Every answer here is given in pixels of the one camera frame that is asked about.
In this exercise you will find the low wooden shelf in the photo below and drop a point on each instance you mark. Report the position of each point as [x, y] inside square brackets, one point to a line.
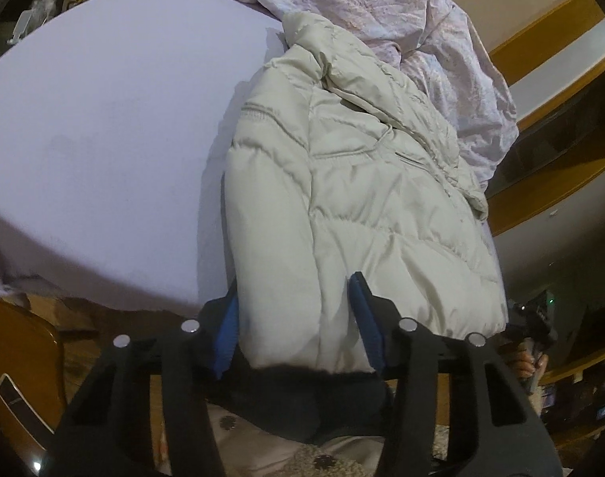
[580, 392]

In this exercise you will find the pink floral quilt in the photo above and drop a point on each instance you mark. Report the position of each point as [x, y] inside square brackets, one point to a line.
[381, 0]

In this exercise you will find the cream puffer jacket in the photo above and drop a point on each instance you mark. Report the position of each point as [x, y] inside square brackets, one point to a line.
[362, 198]

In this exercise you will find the wooden cabinet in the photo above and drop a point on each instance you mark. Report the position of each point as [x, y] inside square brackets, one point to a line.
[530, 198]

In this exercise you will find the bed with lavender sheet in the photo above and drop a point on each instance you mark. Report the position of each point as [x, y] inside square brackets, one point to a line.
[108, 134]

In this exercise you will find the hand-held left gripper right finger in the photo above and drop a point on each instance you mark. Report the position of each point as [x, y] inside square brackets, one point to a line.
[368, 320]

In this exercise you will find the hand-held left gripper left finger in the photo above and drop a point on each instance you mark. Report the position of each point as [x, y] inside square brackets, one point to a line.
[227, 330]

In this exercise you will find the cluttered dark shelf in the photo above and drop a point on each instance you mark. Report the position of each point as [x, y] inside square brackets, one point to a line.
[49, 5]

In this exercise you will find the person's right hand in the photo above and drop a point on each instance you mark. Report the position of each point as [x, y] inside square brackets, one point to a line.
[524, 365]

